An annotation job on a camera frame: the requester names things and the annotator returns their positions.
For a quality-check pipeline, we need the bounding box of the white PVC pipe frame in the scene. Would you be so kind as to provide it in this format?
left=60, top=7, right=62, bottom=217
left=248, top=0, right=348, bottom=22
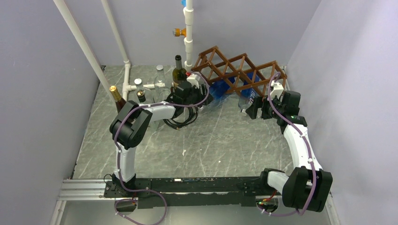
left=54, top=0, right=194, bottom=99

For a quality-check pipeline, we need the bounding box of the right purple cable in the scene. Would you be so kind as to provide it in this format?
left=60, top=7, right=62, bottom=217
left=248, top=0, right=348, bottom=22
left=256, top=72, right=318, bottom=218

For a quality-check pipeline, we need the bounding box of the orange valve fitting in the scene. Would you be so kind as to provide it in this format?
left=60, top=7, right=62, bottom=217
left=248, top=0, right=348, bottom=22
left=173, top=28, right=187, bottom=38

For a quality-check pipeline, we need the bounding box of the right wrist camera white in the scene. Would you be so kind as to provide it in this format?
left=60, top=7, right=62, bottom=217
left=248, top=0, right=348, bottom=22
left=269, top=81, right=284, bottom=100

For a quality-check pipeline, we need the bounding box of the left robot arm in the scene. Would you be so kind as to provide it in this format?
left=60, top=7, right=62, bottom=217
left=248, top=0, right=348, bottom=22
left=109, top=81, right=210, bottom=197

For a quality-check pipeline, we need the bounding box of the dark bottle black cap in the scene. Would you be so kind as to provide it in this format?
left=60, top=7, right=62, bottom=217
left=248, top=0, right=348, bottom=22
left=136, top=90, right=146, bottom=103

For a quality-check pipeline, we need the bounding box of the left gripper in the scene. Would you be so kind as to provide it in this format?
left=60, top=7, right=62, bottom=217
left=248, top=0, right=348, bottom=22
left=183, top=84, right=215, bottom=107

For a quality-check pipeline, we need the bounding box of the brown gold-capped wine bottle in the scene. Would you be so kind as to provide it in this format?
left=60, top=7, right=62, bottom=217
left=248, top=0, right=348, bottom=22
left=109, top=85, right=127, bottom=113

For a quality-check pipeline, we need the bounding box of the blue label clear bottle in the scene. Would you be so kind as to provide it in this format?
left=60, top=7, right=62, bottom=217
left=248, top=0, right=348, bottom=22
left=199, top=80, right=230, bottom=110
left=238, top=88, right=258, bottom=113

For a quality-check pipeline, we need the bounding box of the purple cable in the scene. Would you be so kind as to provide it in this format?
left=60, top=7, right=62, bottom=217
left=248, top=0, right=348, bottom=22
left=113, top=72, right=210, bottom=225
left=256, top=72, right=318, bottom=218

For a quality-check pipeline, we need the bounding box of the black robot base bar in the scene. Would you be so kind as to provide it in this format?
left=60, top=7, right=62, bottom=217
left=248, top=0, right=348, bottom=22
left=104, top=176, right=275, bottom=209

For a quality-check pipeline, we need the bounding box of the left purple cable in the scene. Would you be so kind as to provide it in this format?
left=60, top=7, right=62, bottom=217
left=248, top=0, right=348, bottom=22
left=113, top=72, right=210, bottom=225

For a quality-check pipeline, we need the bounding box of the brown wooden wine rack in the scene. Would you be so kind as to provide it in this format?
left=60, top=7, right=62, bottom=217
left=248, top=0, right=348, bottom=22
left=192, top=46, right=287, bottom=97

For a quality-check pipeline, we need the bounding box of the coiled black cable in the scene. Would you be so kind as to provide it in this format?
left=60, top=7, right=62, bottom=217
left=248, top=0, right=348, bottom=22
left=163, top=107, right=199, bottom=131

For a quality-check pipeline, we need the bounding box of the dark green wine bottle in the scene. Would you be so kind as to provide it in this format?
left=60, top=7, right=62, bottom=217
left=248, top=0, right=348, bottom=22
left=172, top=55, right=187, bottom=84

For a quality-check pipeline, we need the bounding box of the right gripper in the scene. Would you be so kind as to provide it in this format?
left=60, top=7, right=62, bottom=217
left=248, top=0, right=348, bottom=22
left=245, top=94, right=284, bottom=120

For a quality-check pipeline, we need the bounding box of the clear glass bottle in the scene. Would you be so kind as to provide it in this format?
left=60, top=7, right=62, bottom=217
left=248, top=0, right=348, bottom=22
left=134, top=78, right=151, bottom=93
left=153, top=65, right=171, bottom=102

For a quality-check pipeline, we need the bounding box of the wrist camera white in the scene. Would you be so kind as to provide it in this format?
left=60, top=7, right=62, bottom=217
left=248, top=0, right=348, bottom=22
left=269, top=81, right=284, bottom=100
left=186, top=72, right=200, bottom=89

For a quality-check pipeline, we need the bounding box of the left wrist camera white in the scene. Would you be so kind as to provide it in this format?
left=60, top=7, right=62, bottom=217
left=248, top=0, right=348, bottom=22
left=186, top=72, right=200, bottom=89

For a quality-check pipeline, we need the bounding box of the aluminium rail frame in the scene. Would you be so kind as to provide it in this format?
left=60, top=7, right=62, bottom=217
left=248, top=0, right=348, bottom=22
left=49, top=177, right=339, bottom=225

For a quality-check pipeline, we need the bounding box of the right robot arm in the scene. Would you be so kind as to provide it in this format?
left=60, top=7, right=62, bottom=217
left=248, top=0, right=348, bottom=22
left=237, top=90, right=333, bottom=213

